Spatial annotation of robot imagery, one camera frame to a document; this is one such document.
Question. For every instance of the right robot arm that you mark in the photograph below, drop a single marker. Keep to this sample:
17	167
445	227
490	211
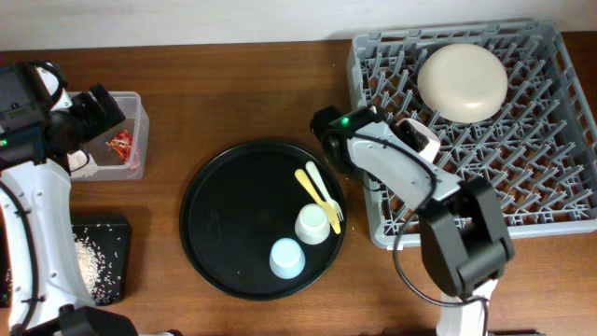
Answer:
465	243

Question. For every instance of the beige large bowl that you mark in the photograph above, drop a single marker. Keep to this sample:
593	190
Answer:
463	82

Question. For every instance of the clear plastic bin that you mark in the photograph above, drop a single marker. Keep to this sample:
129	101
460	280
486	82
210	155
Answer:
105	163

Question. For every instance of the black rectangular tray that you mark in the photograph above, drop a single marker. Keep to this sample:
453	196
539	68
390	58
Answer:
120	222

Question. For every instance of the white cup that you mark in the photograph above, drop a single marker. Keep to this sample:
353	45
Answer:
312	226

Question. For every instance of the light blue cup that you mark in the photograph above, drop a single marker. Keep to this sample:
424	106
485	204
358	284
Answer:
287	260

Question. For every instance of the round black tray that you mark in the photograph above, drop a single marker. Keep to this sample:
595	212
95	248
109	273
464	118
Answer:
239	204

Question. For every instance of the grey dishwasher rack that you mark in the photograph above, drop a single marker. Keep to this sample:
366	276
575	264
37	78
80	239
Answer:
538	151

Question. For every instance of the white plastic fork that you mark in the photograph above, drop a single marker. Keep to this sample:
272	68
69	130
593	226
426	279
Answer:
316	177

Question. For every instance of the red snack wrapper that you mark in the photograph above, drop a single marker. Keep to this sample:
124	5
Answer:
122	144

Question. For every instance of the pile of rice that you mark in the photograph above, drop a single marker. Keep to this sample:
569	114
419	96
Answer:
99	249

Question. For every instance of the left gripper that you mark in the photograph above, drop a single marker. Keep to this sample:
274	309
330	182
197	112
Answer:
88	103

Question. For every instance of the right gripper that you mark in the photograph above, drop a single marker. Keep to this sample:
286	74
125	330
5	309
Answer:
407	132

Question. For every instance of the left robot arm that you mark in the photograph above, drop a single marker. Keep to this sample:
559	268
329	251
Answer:
41	125

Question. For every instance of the yellow plastic spoon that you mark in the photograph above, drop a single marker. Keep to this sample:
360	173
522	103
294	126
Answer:
306	183

